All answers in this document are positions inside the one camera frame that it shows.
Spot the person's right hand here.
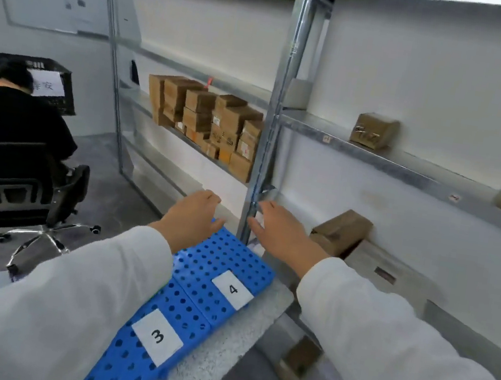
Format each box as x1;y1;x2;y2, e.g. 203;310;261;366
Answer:
239;198;338;282

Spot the oblong brown box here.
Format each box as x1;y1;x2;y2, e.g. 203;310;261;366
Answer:
306;203;376;264

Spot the black office chair patterned back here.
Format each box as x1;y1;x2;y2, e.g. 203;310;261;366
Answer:
0;135;114;290

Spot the white number card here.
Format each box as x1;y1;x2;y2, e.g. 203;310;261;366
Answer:
207;267;259;314
125;305;189;372

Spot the person's left hand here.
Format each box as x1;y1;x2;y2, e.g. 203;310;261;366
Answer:
145;181;230;262

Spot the grey metal shelf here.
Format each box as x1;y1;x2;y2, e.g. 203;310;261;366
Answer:
215;0;501;380
63;0;303;247

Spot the brown box with black handwriting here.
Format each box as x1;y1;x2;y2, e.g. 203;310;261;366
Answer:
348;109;403;154

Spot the stack of brown cardboard boxes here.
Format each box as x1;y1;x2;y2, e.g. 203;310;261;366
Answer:
135;70;272;186

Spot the small brown box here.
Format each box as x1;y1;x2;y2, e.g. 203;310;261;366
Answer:
275;333;326;380

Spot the person's right forearm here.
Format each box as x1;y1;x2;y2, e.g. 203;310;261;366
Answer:
283;251;501;380

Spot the white cardboard box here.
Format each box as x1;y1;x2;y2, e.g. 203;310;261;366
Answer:
337;236;454;321

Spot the black crate with paper sign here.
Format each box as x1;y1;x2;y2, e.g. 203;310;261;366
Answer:
0;50;84;119

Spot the person's left forearm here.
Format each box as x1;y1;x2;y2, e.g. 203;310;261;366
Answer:
0;204;180;380

